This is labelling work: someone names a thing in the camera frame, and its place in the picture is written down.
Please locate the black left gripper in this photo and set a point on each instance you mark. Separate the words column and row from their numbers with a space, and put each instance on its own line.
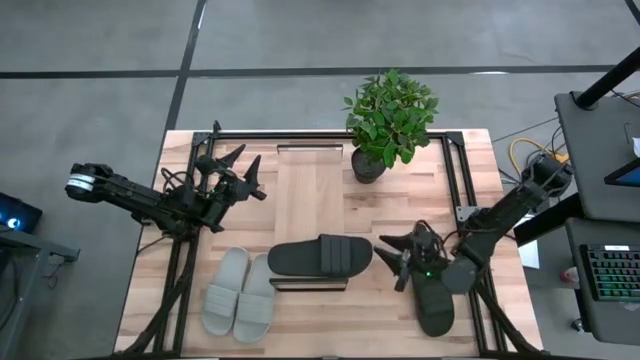
column 217, row 200

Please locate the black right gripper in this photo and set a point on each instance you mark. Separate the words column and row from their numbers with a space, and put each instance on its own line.
column 427, row 252

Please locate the black slide sandal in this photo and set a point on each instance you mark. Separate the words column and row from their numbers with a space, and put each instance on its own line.
column 300, row 257
column 432, row 310

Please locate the wooden shelf black metal frame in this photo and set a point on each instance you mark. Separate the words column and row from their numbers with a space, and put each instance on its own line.
column 310, row 200

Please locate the grey slide sandal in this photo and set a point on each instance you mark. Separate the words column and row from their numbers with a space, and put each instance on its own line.
column 255, row 310
column 222, row 300

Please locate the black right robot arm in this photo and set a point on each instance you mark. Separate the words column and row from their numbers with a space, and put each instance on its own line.
column 500, row 215

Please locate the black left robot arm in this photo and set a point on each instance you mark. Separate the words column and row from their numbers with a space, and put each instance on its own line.
column 125, row 192

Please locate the white paper sheet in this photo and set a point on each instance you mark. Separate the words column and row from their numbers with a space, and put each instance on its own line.
column 529, row 255
column 636, row 147

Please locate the green potted plant black pot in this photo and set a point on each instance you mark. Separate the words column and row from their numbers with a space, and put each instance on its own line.
column 390, row 115

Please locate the red white bottle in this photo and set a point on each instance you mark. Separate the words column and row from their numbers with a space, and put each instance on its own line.
column 570, row 277

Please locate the backlit keyboard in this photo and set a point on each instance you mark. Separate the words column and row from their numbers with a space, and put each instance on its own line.
column 615, row 272

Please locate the grey metal stand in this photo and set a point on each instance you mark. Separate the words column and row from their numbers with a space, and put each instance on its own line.
column 30, row 245

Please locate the black box blue light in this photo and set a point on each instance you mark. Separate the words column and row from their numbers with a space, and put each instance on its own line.
column 20, row 212

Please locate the grey desk with pole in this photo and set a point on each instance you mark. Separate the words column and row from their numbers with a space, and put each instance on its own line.
column 600, row 150

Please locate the grey desk with keyboard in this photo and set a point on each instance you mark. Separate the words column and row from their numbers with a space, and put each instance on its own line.
column 615, row 325

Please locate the tablet screen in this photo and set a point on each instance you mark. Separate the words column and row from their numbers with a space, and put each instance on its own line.
column 630, row 175

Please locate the black pole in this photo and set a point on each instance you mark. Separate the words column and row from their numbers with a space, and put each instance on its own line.
column 610, row 77

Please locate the black aluminium table frame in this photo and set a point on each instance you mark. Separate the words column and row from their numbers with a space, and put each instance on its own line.
column 280, row 135

